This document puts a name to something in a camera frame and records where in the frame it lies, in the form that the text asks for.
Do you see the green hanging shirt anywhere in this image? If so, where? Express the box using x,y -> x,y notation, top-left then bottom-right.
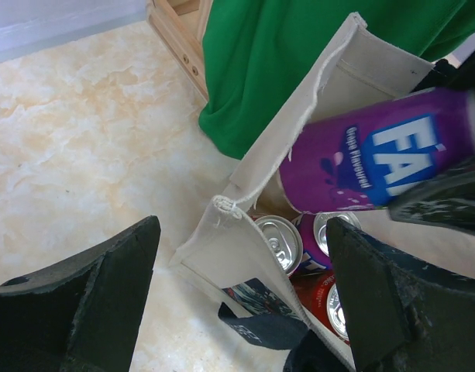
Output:
199,0 -> 475,159

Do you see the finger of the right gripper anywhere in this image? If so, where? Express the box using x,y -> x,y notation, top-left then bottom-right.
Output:
388,155 -> 475,236

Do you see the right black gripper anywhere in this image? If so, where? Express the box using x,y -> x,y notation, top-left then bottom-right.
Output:
412,51 -> 475,92

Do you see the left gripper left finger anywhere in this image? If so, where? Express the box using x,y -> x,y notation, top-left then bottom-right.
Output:
0,215 -> 161,371

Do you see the wooden tray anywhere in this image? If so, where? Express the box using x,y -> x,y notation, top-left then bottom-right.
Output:
146,0 -> 213,99

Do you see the cream canvas tote bag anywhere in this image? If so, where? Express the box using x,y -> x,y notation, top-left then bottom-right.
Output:
170,12 -> 433,370

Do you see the purple soda can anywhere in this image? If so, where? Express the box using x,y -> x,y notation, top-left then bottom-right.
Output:
291,212 -> 361,274
278,88 -> 475,214

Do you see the red soda can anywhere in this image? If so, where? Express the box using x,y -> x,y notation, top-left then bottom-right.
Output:
253,215 -> 304,277
291,270 -> 349,344

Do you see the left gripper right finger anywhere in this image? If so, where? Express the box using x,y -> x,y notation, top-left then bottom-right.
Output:
326,218 -> 475,371

